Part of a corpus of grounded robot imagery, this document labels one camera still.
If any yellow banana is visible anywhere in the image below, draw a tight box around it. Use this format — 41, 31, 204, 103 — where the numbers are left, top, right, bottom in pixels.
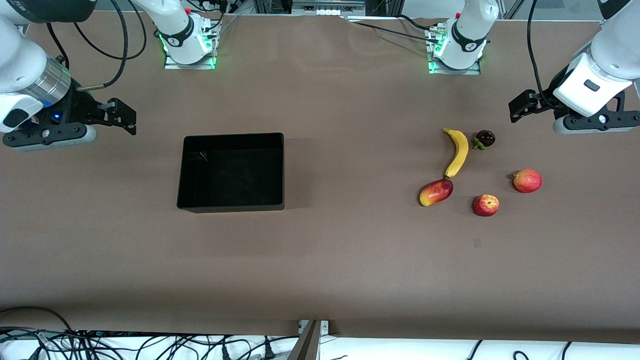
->
442, 128, 470, 179

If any small red yellow apple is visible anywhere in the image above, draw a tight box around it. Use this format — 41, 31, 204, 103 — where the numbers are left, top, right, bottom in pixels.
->
472, 194, 500, 217

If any black rectangular plastic box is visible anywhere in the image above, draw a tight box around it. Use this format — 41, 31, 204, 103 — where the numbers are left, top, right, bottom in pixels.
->
176, 132, 285, 214

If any large red apple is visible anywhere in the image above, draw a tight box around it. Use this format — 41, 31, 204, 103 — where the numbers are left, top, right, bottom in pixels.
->
513, 168, 543, 194

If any dark purple mangosteen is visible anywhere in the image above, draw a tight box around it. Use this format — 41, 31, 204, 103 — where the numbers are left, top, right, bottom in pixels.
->
473, 129, 497, 151

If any red yellow mango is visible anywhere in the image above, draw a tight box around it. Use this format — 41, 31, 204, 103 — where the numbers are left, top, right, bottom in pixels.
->
419, 178, 454, 207

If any brown table cover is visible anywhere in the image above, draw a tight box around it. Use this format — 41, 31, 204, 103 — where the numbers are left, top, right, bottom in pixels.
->
0, 10, 640, 346

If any dark metal beam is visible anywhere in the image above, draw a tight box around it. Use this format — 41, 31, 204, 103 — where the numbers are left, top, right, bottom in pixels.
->
287, 320, 322, 360

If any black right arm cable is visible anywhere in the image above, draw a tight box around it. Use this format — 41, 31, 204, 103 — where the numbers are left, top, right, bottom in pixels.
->
46, 0, 148, 93

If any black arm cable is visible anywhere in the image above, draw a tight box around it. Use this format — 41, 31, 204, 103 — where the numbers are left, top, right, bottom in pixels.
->
527, 0, 553, 110
46, 0, 148, 93

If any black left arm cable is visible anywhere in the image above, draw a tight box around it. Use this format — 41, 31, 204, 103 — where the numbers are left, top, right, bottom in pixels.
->
527, 0, 553, 110

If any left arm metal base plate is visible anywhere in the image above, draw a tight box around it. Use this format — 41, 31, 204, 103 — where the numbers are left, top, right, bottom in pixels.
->
427, 25, 482, 76

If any short black table cable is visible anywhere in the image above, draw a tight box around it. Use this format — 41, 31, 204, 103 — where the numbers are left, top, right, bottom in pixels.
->
397, 14, 433, 30

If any long black table cable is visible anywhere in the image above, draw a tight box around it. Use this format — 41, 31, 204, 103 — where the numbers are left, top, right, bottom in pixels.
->
345, 17, 441, 41

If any black looping floor cable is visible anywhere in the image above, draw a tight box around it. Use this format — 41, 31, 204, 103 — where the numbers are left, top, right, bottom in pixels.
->
0, 305, 77, 335

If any small metal bracket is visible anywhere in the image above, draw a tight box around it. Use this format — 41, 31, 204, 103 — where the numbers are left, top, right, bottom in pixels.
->
298, 320, 330, 335

